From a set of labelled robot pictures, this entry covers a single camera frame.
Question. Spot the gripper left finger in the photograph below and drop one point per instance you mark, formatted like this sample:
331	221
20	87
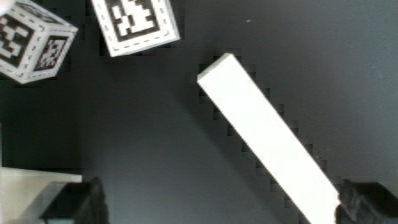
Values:
78	206

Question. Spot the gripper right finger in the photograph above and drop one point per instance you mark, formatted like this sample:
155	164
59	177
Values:
368	204

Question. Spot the white U-shaped obstacle fence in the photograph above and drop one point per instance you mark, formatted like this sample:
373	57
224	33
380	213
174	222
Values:
178	136

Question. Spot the white tagged cube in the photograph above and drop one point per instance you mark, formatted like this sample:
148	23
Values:
36	38
137	24

